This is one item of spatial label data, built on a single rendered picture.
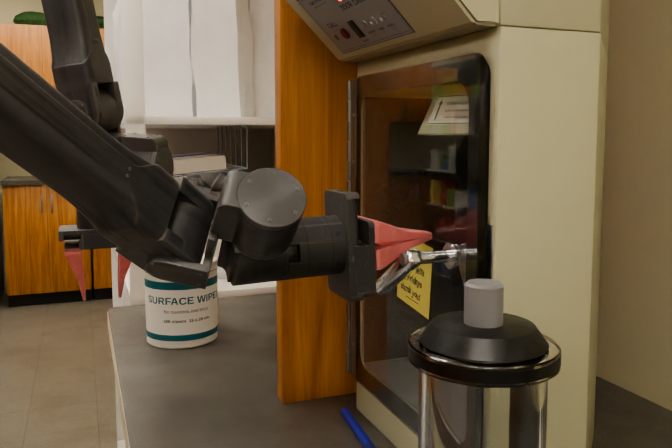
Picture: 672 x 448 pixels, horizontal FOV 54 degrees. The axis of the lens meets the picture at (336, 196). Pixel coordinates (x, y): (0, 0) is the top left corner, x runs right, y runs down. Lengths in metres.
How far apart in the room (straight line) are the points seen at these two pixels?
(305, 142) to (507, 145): 0.38
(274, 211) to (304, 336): 0.44
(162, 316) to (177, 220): 0.63
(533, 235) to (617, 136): 0.50
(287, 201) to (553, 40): 0.28
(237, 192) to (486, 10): 0.26
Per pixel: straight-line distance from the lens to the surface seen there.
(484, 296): 0.48
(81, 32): 0.92
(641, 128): 1.08
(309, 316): 0.95
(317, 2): 0.80
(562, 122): 0.65
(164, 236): 0.57
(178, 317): 1.21
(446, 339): 0.47
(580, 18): 0.67
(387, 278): 0.67
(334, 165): 0.93
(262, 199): 0.54
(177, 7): 1.94
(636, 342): 1.12
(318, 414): 0.94
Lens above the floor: 1.32
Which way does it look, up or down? 5 degrees down
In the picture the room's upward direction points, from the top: straight up
